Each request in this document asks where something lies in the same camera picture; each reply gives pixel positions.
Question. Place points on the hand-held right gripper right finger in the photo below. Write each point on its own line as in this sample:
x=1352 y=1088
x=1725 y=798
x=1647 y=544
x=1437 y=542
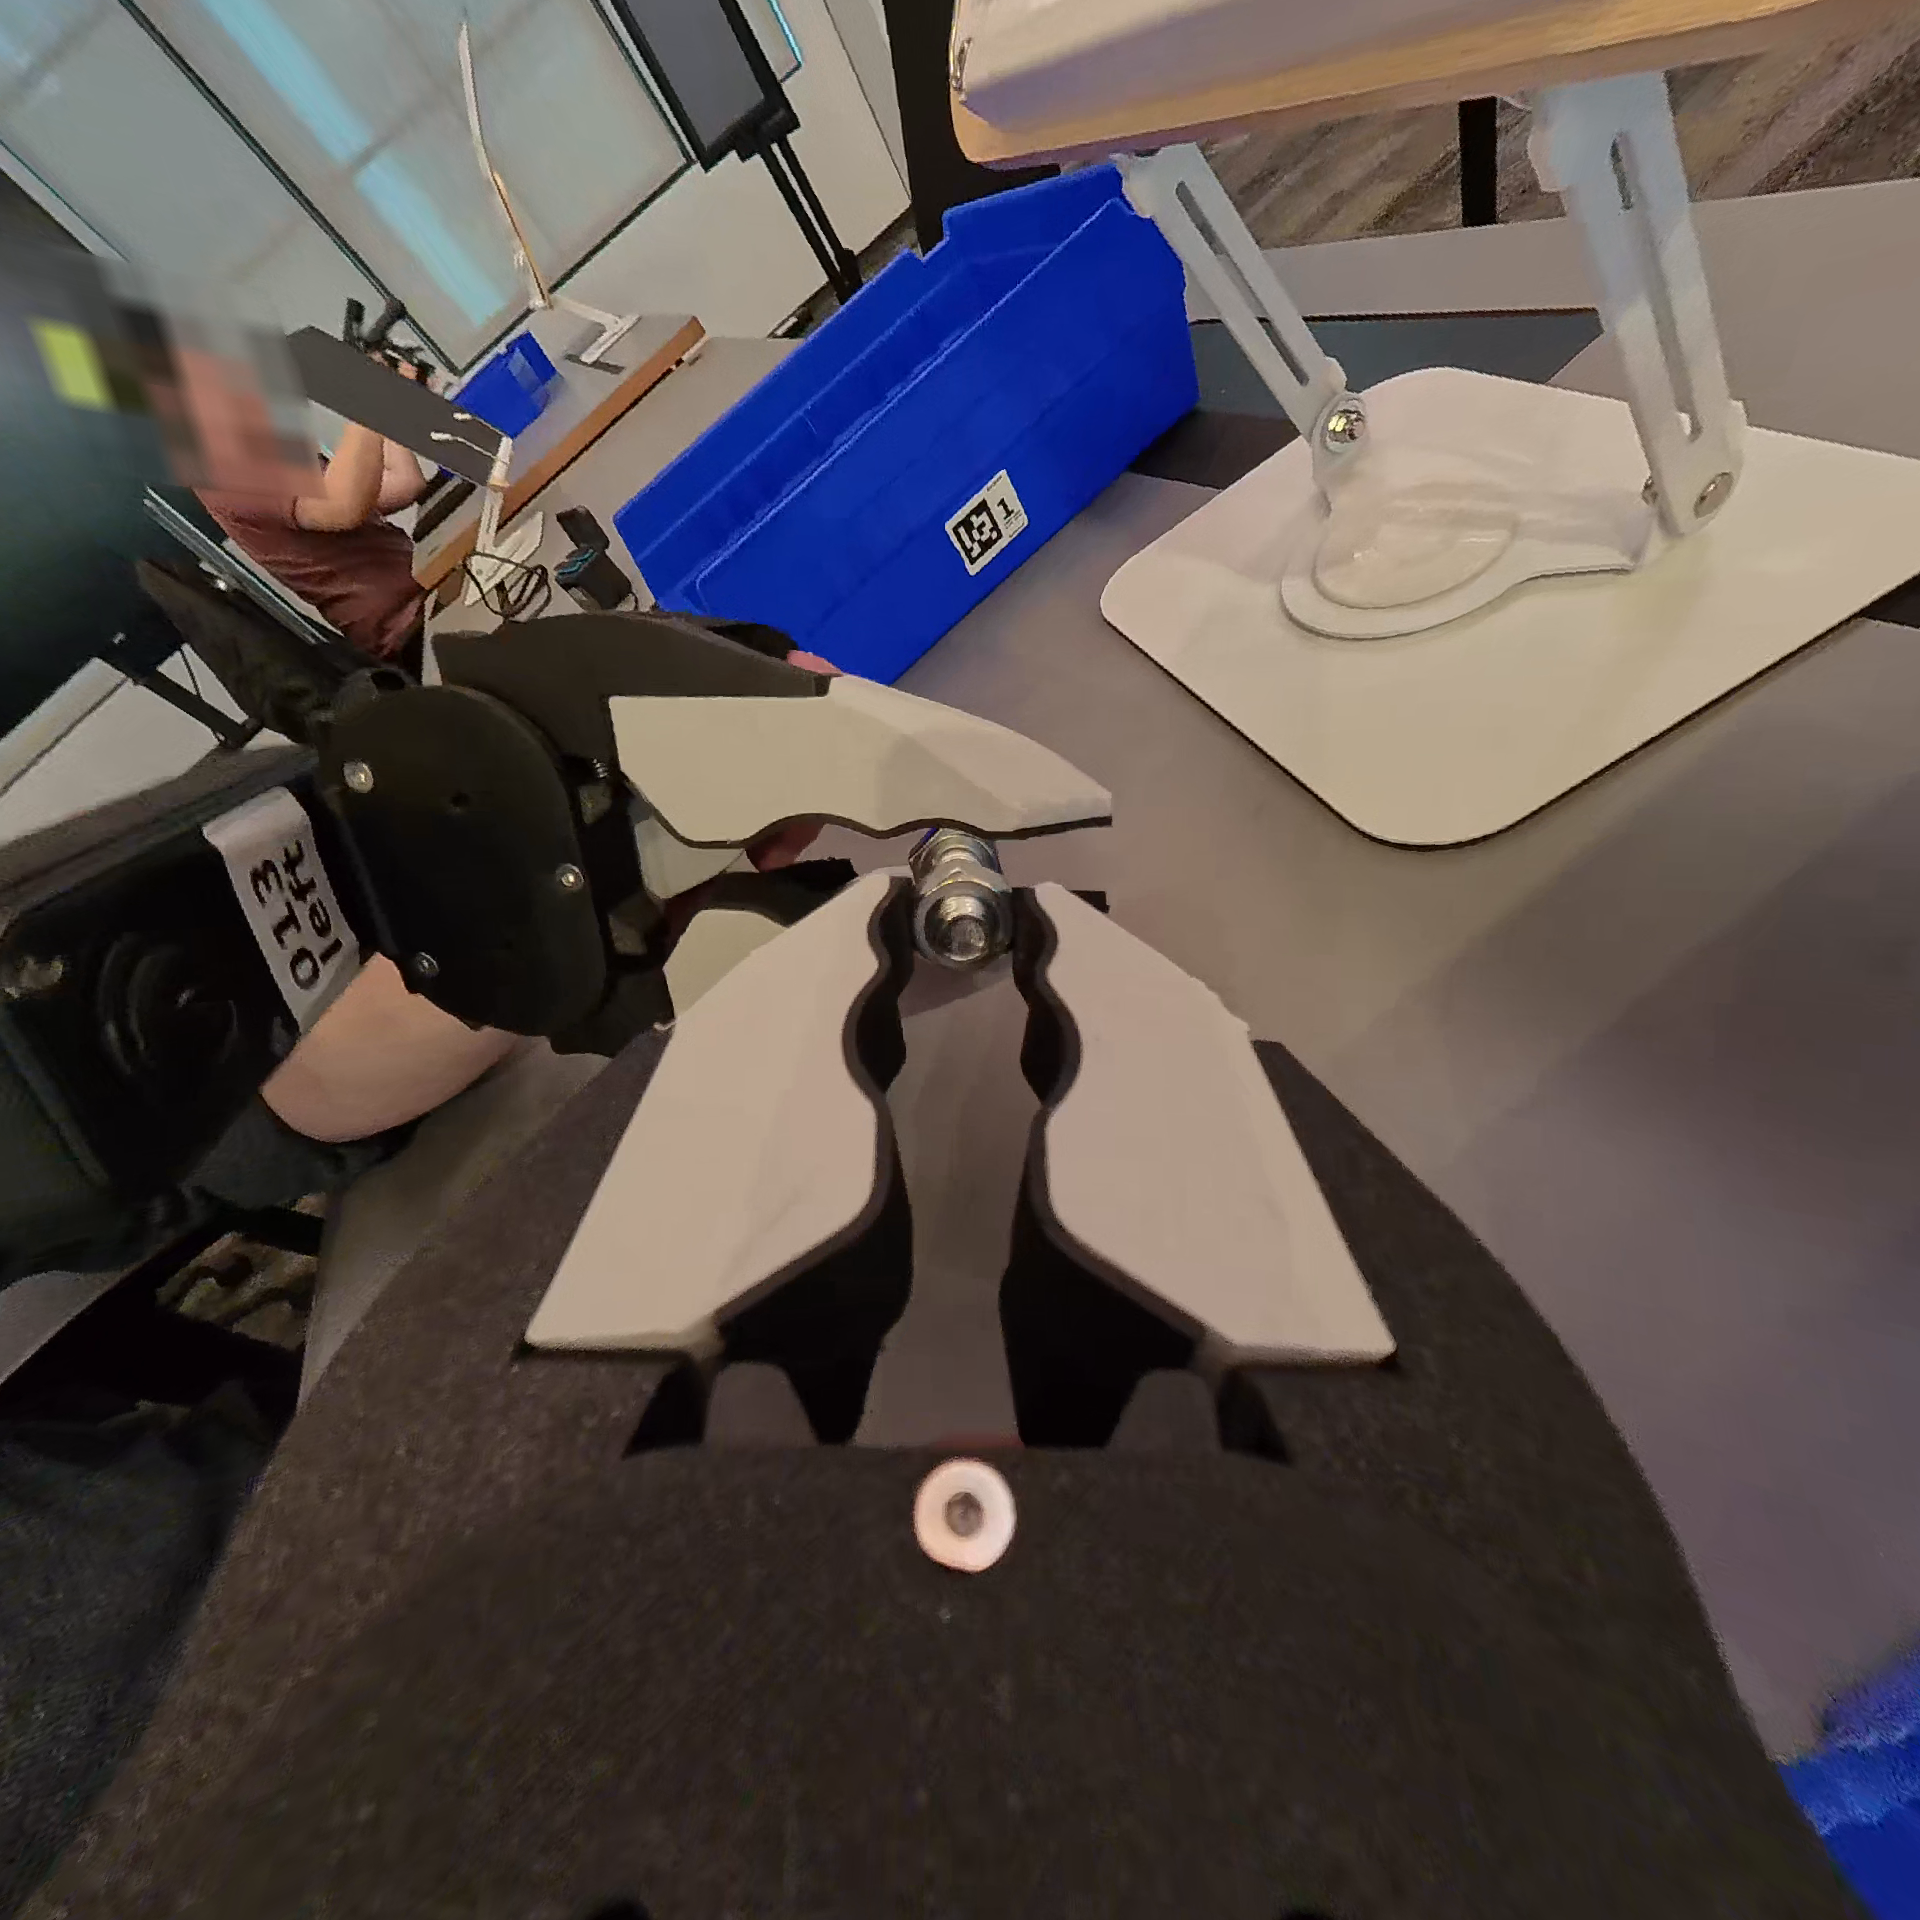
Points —
x=1200 y=1186

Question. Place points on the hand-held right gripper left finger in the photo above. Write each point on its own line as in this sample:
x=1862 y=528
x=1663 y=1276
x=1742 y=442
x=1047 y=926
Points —
x=705 y=1171

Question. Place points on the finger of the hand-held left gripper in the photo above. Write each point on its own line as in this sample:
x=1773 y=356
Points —
x=735 y=917
x=840 y=758

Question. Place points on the silver hex bolt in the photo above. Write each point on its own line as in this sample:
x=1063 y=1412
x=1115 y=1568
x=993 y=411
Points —
x=949 y=859

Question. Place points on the silver hex nut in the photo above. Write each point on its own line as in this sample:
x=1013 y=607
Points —
x=927 y=923

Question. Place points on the black device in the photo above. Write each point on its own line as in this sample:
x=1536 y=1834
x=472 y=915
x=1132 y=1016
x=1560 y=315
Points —
x=585 y=579

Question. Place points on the blue bin with square label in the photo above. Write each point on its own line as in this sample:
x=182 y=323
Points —
x=840 y=451

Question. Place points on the wooden desk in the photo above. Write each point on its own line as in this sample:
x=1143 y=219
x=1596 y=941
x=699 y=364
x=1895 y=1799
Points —
x=630 y=368

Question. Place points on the black board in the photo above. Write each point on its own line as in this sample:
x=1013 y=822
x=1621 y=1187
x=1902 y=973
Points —
x=375 y=394

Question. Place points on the small blue bin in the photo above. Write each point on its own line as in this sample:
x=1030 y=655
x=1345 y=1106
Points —
x=510 y=387

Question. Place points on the thin white stand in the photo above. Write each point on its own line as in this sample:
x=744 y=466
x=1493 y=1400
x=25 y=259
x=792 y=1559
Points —
x=592 y=333

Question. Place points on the dark panel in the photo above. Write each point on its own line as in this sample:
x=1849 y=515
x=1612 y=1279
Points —
x=60 y=524

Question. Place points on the black monitor tripod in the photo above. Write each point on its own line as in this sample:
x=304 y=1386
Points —
x=820 y=212

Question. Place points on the white metal stand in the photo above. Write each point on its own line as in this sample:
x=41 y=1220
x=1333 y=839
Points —
x=1501 y=720

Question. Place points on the black monitor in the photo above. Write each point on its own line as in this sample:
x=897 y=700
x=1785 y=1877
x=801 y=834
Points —
x=705 y=67

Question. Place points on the blue plastic bin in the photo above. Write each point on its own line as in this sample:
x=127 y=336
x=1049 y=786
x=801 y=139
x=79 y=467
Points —
x=1862 y=1786

